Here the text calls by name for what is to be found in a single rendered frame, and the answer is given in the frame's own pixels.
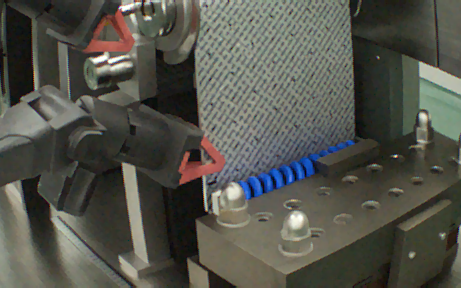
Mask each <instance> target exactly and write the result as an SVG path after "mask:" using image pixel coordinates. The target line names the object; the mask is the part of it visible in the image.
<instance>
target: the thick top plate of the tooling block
mask: <svg viewBox="0 0 461 288"><path fill-rule="evenodd" d="M433 136H434V141H433V142H431V143H429V144H420V143H417V142H415V141H414V140H413V139H412V137H413V132H411V133H409V134H407V135H405V136H401V137H399V138H396V139H395V140H392V141H390V142H388V143H386V144H383V145H381V146H380V157H377V158H375V159H373V160H371V161H369V162H366V163H364V164H362V165H360V166H357V167H355V168H353V169H350V170H348V171H345V172H344V173H341V174H338V175H336V176H333V177H331V178H327V177H325V176H323V175H321V174H319V173H317V172H316V173H314V174H312V175H311V176H308V177H306V178H303V179H300V180H299V181H296V182H293V183H290V184H287V185H285V186H282V187H279V188H277V189H274V190H271V191H269V192H266V193H263V195H261V196H258V197H255V198H253V199H250V200H247V201H246V203H248V205H247V208H249V209H248V215H249V216H250V223H249V224H248V225H246V226H244V227H242V228H237V229H228V228H224V227H221V226H220V225H219V224H218V223H217V218H218V215H216V214H215V213H212V214H208V215H206V216H203V217H200V218H196V219H195V221H196V228H197V235H198V248H199V261H200V263H201V264H202V265H204V266H205V267H207V268H209V269H211V270H212V271H213V272H215V273H216V274H217V275H219V276H220V277H223V278H224V279H226V280H227V281H228V282H230V283H231V284H234V285H235V286H237V287H238V288H344V287H346V286H347V285H349V284H351V283H353V282H355V281H357V280H359V279H360V278H362V277H364V276H365V275H367V274H368V273H370V272H372V271H373V270H375V269H377V268H378V267H380V266H382V265H383V264H385V263H387V262H389V261H390V260H391V258H392V253H393V242H394V237H395V227H396V225H398V224H400V223H402V222H404V221H405V220H407V219H409V218H411V217H412V216H413V215H415V214H416V213H418V212H420V211H421V210H423V209H424V208H426V207H427V206H430V205H431V204H433V203H434V202H436V201H438V200H439V199H441V198H442V197H445V198H446V199H448V200H451V201H452V202H453V204H452V213H451V217H450V223H451V222H452V221H454V220H455V219H456V218H458V217H459V216H461V164H460V163H458V162H457V163H456V161H455V160H454V159H455V155H456V148H457V144H458V143H459V141H457V140H453V139H451V138H449V137H448V136H446V135H444V134H441V133H440V132H438V131H436V130H434V133H433ZM296 210H297V211H301V212H303V213H305V215H306V216H307V218H308V221H309V229H310V231H311V232H310V233H311V243H312V244H313V248H312V250H311V252H310V253H308V254H307V255H305V256H302V257H285V256H283V255H282V254H281V253H280V252H279V251H278V247H279V245H280V231H281V230H283V227H284V220H285V218H286V216H287V215H288V214H289V213H290V212H292V211H296Z"/></svg>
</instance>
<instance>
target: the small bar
mask: <svg viewBox="0 0 461 288"><path fill-rule="evenodd" d="M377 157H380V143H377V142H376V141H374V140H371V139H370V138H368V139H365V140H363V141H361V142H358V143H356V144H354V145H351V146H348V147H346V148H344V149H341V150H338V151H335V152H334V153H331V154H328V155H326V156H323V157H320V158H317V159H316V172H317V173H319V174H321V175H323V176H325V177H327V178H331V177H333V176H336V175H338V174H341V173H344V172H345V171H348V170H350V169H353V168H355V167H357V166H360V165H362V164H364V163H366V162H369V161H371V160H373V159H375V158H377Z"/></svg>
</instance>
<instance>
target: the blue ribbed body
mask: <svg viewBox="0 0 461 288"><path fill-rule="evenodd" d="M354 144H356V143H355V142H354V141H352V140H347V141H346V142H345V143H339V144H337V145H336V147H334V146H332V147H329V148H328V149H327V151H326V150H320V151H319V152H318V154H315V153H314V154H311V155H310V156H309V158H307V157H302V158H301V159H300V160H299V162H298V161H296V160H294V161H291V163H290V165H289V166H287V165H283V166H281V167H280V168H279V170H277V169H271V170H269V172H268V174H266V173H263V172H262V173H260V174H259V175H258V177H257V178H256V177H254V176H251V177H249V178H248V180H247V182H246V181H242V180H239V181H237V182H236V183H238V184H239V185H241V188H242V189H243V191H244V194H246V195H245V200H250V199H253V198H255V197H258V196H261V195H263V193H266V192H269V191H271V190H274V189H277V188H279V187H282V186H285V185H287V184H290V183H293V182H296V181H299V180H300V179H303V178H306V177H308V176H311V175H312V174H314V173H316V159H317V158H320V157H323V156H326V155H328V154H331V153H334V152H335V151H338V150H341V149H344V148H346V147H348V146H351V145H354Z"/></svg>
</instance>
